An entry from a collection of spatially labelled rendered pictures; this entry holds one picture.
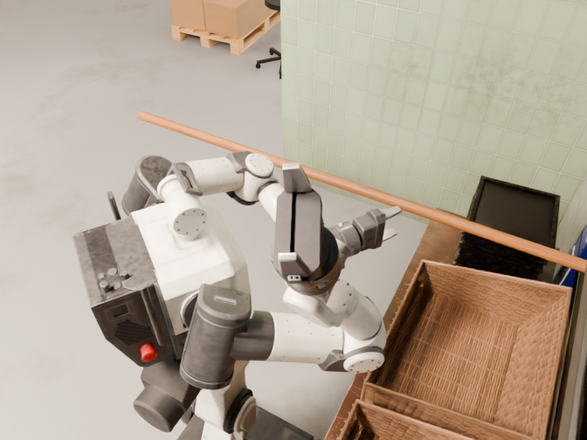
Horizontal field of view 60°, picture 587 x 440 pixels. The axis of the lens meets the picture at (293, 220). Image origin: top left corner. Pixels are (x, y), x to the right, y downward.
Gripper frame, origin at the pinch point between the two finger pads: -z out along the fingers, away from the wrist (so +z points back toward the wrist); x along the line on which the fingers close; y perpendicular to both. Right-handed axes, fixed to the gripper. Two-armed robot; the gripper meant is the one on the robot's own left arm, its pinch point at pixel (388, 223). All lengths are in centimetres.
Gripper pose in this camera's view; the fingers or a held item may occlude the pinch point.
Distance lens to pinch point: 134.4
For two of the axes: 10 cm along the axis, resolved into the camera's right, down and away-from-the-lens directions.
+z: -9.0, 3.1, -3.1
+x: 0.0, 7.1, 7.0
